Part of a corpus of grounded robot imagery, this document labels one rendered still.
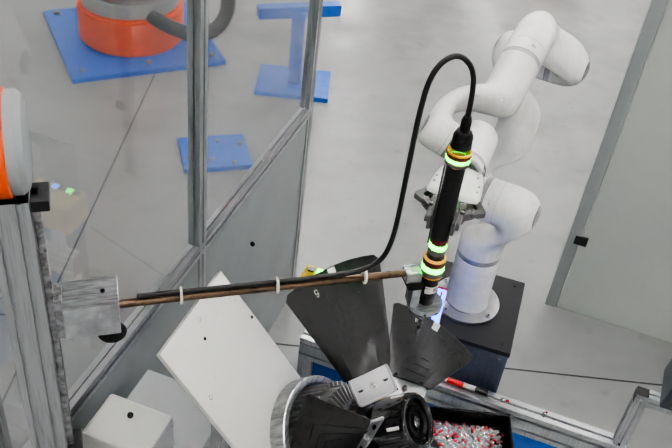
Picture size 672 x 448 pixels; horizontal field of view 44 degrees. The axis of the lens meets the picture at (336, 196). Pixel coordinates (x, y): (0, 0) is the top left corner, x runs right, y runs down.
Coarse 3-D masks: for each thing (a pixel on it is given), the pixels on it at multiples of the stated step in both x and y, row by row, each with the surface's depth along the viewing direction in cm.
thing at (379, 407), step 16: (384, 400) 169; (400, 400) 166; (416, 400) 170; (368, 416) 171; (384, 416) 166; (400, 416) 164; (384, 432) 165; (400, 432) 163; (416, 432) 168; (432, 432) 170
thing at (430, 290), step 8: (464, 120) 136; (464, 128) 137; (456, 136) 138; (464, 136) 137; (472, 136) 138; (456, 144) 138; (464, 144) 138; (424, 280) 157; (424, 288) 158; (432, 288) 158; (424, 296) 159; (432, 296) 159; (424, 304) 160
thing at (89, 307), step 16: (64, 288) 139; (80, 288) 139; (96, 288) 139; (112, 288) 140; (64, 304) 136; (80, 304) 136; (96, 304) 136; (112, 304) 137; (64, 320) 136; (80, 320) 137; (96, 320) 138; (112, 320) 139; (64, 336) 140; (80, 336) 139
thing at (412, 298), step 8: (416, 264) 157; (408, 272) 155; (416, 272) 155; (408, 280) 155; (416, 280) 155; (408, 288) 156; (416, 288) 156; (408, 296) 160; (416, 296) 158; (408, 304) 160; (416, 304) 160; (432, 304) 161; (440, 304) 161; (416, 312) 160; (424, 312) 159; (432, 312) 159
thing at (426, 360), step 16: (400, 304) 199; (400, 320) 195; (432, 320) 199; (400, 336) 191; (416, 336) 193; (432, 336) 194; (448, 336) 197; (400, 352) 187; (416, 352) 188; (432, 352) 189; (448, 352) 192; (464, 352) 196; (400, 368) 183; (416, 368) 184; (432, 368) 185; (448, 368) 188; (416, 384) 180; (432, 384) 181
